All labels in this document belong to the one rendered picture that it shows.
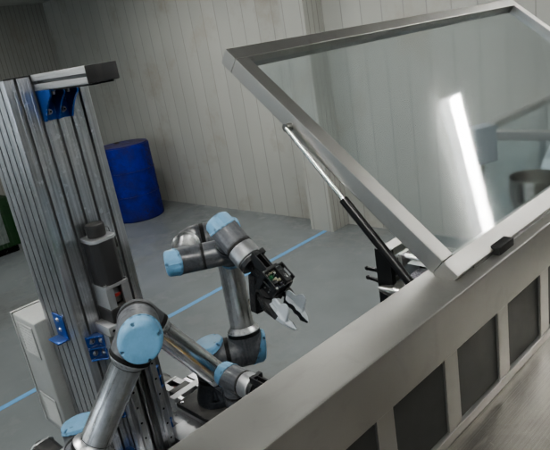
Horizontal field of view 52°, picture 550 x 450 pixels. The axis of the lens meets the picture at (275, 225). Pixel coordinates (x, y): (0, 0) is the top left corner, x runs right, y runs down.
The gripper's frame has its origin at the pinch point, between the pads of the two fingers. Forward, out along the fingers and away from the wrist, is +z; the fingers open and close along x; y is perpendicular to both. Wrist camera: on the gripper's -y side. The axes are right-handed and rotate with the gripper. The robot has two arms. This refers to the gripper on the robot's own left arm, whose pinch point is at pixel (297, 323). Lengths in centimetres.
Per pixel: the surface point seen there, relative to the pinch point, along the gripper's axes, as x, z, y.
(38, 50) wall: 301, -715, -461
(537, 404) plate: -12, 42, 48
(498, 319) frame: -11, 30, 54
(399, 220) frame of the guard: -18, 11, 60
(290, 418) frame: -53, 23, 60
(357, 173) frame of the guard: -17, 1, 60
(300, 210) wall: 352, -196, -328
